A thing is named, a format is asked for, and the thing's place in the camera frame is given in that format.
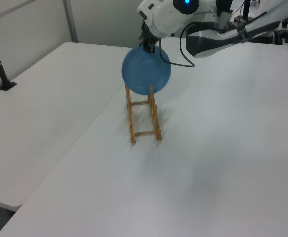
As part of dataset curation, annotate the wooden peg plate rack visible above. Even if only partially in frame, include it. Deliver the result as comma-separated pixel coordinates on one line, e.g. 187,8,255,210
124,83,163,144

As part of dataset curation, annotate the blue round plate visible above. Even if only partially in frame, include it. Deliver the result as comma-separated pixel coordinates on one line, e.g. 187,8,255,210
121,45,172,96

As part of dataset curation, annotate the thin black pole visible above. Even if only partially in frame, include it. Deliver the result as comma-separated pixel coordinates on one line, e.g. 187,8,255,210
242,0,250,22

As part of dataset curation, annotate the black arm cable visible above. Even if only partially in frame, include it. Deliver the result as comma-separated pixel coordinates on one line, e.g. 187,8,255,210
158,2,288,68

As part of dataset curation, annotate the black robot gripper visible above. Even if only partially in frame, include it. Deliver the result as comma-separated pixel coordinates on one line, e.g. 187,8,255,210
138,21,161,54

